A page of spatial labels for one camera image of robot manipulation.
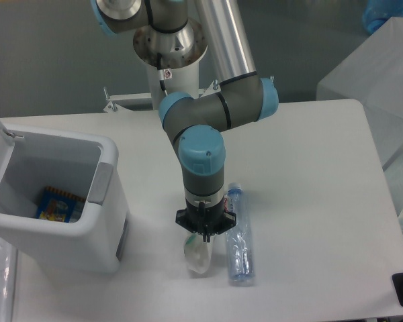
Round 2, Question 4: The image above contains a white tissue wrapper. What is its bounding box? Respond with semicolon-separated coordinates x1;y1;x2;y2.
183;233;213;274

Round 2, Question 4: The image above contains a blue snack packet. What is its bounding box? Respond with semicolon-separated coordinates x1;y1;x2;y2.
35;186;86;223

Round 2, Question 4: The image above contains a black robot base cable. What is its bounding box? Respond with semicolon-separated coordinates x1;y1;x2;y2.
156;52;174;101

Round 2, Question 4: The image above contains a white table clamp bracket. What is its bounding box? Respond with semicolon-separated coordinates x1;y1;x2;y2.
103;80;220;113

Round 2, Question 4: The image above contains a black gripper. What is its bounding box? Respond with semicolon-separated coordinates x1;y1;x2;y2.
175;201;236;235

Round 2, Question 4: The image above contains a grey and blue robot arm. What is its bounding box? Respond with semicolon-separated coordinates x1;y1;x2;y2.
91;1;279;242

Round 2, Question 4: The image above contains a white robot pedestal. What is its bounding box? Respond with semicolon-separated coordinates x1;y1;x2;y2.
133;18;208;108

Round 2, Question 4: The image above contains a white open trash can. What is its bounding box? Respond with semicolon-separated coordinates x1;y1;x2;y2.
0;121;129;273

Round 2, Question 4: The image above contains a clear plastic water bottle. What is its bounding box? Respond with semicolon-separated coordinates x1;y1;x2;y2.
225;182;255;286

